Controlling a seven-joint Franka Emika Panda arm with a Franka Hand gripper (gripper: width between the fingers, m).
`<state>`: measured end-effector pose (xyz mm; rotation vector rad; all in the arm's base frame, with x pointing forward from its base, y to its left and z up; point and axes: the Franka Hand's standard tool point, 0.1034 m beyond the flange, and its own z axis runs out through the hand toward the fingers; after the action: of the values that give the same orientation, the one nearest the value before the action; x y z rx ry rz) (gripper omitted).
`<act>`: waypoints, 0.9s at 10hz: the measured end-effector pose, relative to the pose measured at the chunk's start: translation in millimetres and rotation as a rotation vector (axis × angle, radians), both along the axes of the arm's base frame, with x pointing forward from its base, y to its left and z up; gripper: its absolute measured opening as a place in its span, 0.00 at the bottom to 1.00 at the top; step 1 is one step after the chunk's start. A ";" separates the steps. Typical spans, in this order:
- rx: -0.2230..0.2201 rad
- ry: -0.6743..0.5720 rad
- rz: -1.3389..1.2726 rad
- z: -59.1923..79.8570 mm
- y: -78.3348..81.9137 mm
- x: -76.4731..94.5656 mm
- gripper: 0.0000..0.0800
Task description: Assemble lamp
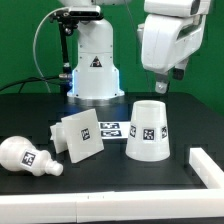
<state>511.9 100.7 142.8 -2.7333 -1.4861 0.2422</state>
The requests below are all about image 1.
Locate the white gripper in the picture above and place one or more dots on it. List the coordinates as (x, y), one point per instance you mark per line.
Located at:
(168, 42)

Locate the white lamp base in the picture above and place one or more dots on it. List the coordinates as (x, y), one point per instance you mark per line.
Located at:
(79, 134)

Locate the white lamp bulb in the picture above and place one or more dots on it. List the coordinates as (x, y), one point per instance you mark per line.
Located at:
(18, 153)

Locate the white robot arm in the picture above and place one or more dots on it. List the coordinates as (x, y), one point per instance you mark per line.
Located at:
(95, 78)

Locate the white lamp shade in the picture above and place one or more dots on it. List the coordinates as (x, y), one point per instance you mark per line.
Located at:
(148, 139)

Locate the white marker sheet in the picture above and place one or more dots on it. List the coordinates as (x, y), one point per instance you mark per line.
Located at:
(114, 130)

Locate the black camera on stand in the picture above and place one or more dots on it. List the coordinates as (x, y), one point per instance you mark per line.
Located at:
(68, 20)

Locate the white front fence rail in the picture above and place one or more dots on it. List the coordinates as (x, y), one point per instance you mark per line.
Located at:
(111, 206)

